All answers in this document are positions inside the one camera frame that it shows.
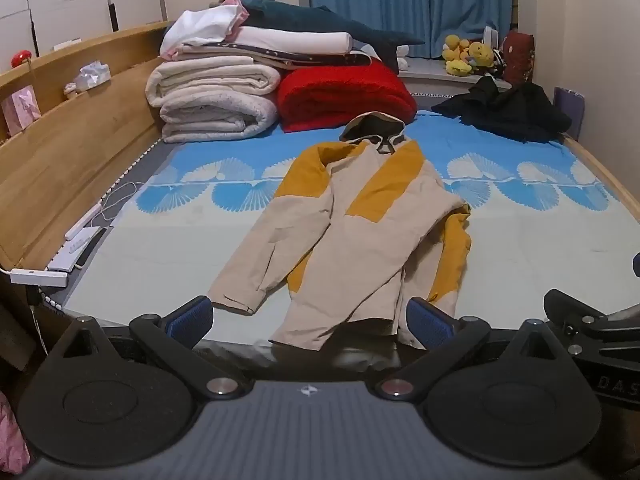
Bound white speckled folded quilt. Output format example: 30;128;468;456
159;92;280;143

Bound white garment with pink trim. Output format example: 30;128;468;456
160;4;248;58

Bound white plush toy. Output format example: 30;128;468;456
361;44;412;71

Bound blue curtain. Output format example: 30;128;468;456
305;0;516;61

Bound pink gift bag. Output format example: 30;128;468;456
0;85;42;137

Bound black clothes pile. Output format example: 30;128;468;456
431;75;573;143

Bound white wardrobe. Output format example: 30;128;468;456
0;0;168;73

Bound grey mattress pad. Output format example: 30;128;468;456
37;140;173;311

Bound white pink folded clothes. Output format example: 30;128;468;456
235;26;353;56

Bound grey window ledge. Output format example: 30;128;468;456
395;57;513;98

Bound beige and mustard hooded jacket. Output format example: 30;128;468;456
206;111;473;353

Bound wooden bed side rail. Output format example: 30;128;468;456
565;132;640;211

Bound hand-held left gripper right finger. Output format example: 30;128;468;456
369;297;571;402

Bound dark red cushion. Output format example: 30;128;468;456
502;30;536;85

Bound tissue pack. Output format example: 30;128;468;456
74;61;112;92

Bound blue white fan-print bed sheet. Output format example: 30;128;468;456
60;107;640;346

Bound pink cloth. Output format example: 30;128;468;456
0;390;31;476

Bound wooden bed headboard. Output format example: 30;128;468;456
0;20;173;271

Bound dark star-print folded blanket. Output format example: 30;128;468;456
177;42;373;68

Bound purple bag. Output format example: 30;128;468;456
554;86;586;141

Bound black phone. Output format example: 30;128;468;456
75;227;108;267

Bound white power strip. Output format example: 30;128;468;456
10;269;68;288

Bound cream folded blanket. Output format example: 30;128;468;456
145;55;282;108

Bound white cable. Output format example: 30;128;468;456
100;180;138;226

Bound dark teal shark plush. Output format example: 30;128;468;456
240;0;426;73

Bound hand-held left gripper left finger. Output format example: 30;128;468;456
47;295;251;402

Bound red folded fleece blanket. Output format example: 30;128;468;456
276;59;418;134

